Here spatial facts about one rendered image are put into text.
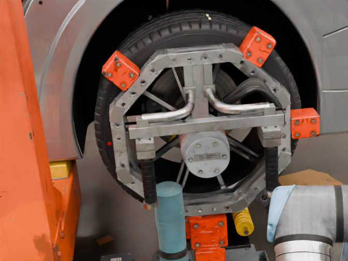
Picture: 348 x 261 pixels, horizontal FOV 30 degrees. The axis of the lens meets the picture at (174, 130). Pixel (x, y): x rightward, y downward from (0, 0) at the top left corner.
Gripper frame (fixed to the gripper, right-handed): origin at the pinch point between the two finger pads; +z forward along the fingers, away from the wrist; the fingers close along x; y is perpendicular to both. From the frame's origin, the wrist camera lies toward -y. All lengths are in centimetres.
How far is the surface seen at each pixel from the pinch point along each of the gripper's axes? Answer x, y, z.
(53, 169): -44, -55, 15
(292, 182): -19, 67, 118
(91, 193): -96, -6, 132
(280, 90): 26.1, -22.2, -1.8
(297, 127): 21.0, -10.0, -1.5
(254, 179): -0.8, -7.2, 0.0
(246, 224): -14.1, 1.5, -0.7
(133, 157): -21.8, -39.2, 9.1
